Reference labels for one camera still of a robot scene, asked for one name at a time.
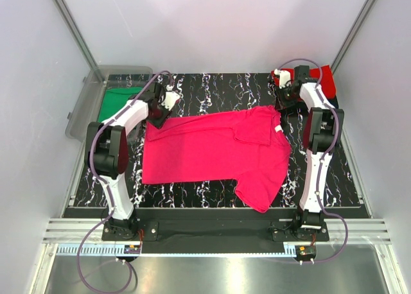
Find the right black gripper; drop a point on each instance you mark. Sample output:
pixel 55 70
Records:
pixel 280 103

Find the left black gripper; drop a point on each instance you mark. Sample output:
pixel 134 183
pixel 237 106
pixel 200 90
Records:
pixel 158 123

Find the green t shirt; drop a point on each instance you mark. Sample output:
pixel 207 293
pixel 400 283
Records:
pixel 115 99

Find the folded black t shirt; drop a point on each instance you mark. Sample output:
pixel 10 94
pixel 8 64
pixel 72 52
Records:
pixel 334 102

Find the folded red t shirt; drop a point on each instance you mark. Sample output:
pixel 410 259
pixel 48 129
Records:
pixel 327 81

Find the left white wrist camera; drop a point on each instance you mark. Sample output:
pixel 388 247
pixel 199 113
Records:
pixel 171 98

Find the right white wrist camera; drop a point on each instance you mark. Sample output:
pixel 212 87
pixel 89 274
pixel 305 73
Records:
pixel 282 77

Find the white slotted cable duct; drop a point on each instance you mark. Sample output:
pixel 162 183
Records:
pixel 93 250

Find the left orange connector board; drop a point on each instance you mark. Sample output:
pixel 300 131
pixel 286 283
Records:
pixel 132 249

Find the clear plastic bin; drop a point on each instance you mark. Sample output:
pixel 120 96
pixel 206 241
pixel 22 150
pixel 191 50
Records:
pixel 99 80

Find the orange connector board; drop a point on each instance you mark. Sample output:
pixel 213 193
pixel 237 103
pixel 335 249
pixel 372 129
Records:
pixel 132 249
pixel 307 250

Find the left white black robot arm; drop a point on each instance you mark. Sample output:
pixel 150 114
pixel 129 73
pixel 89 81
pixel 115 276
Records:
pixel 106 149

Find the right orange connector board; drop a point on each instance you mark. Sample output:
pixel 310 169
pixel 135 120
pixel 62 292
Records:
pixel 307 250

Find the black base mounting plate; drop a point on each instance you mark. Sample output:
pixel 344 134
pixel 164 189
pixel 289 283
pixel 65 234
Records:
pixel 209 231

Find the aluminium frame rail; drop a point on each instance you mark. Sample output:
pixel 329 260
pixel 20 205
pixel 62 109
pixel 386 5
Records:
pixel 64 230

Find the pink t shirt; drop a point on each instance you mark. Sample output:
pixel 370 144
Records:
pixel 248 146

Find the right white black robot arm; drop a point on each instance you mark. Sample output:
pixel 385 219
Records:
pixel 322 132

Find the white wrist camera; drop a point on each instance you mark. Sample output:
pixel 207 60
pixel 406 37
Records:
pixel 171 98
pixel 282 77

